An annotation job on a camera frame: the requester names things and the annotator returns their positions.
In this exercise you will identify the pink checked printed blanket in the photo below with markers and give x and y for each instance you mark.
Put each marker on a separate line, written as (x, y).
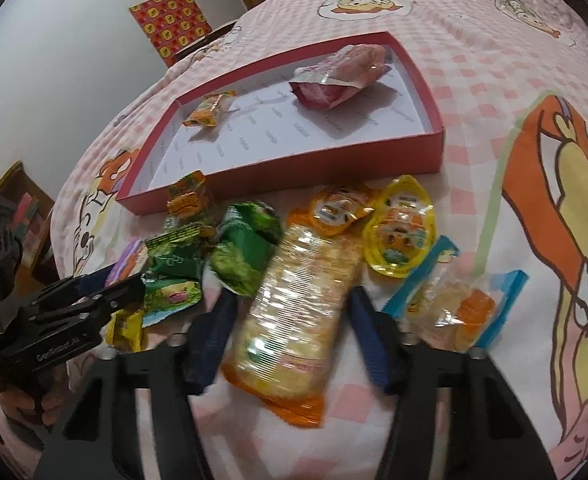
(473, 60)

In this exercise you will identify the shallow red cardboard box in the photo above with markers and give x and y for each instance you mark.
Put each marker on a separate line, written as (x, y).
(284, 130)

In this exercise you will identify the dark green snack packet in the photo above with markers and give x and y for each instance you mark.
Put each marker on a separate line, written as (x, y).
(246, 245)

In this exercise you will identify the yellow jelly pouch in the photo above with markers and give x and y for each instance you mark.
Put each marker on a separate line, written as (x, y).
(398, 230)

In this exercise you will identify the small orange snack packet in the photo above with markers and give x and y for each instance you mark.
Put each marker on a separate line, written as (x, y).
(209, 110)

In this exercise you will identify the orange jelly pouch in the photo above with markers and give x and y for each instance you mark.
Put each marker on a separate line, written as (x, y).
(339, 207)

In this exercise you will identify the purple snack packet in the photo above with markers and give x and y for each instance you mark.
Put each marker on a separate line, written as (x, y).
(131, 260)

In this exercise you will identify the person's left hand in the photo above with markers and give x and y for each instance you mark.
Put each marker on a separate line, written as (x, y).
(49, 400)

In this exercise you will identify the clear packet with blue edges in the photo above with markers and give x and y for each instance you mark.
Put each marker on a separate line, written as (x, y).
(453, 305)

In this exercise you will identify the pink snack packet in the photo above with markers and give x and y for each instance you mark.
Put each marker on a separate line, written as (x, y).
(344, 72)

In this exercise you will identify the red and yellow wall poster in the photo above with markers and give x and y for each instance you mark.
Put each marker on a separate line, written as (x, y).
(171, 25)

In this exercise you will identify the green snack packet red label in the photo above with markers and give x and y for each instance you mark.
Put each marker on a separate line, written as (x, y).
(174, 265)

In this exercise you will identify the small yellow snack packet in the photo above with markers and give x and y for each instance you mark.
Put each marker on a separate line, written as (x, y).
(124, 330)

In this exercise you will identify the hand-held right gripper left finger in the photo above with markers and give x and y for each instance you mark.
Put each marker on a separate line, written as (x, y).
(214, 335)

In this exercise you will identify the wooden desk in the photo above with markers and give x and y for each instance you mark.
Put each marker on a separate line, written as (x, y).
(214, 34)

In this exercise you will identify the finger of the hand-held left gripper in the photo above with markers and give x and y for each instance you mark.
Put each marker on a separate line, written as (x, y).
(121, 292)
(94, 280)

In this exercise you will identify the clear rice cracker packet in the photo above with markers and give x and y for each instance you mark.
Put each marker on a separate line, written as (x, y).
(294, 300)

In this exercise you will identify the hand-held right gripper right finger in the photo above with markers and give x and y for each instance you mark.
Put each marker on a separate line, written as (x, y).
(368, 340)

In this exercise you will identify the orange and green snack packet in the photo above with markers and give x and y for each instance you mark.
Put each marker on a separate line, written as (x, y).
(189, 202)

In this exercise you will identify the wooden side cabinet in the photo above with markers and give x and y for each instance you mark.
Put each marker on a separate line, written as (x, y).
(24, 200)

